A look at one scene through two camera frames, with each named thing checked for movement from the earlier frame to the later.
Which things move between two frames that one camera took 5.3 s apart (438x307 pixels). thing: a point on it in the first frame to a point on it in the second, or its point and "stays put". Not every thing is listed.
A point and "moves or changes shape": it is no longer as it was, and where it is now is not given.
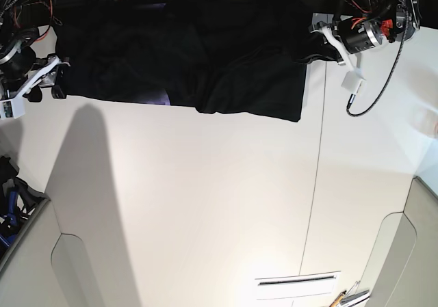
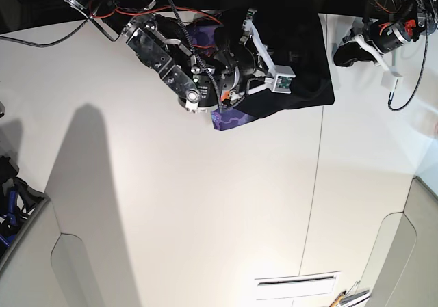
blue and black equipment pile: [17, 199] stays put
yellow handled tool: [338, 299] stays put
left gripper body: [22, 74] to [232, 71]
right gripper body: [350, 34] to [384, 36]
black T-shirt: [247, 58] moves or changes shape
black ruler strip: [297, 280] stays put
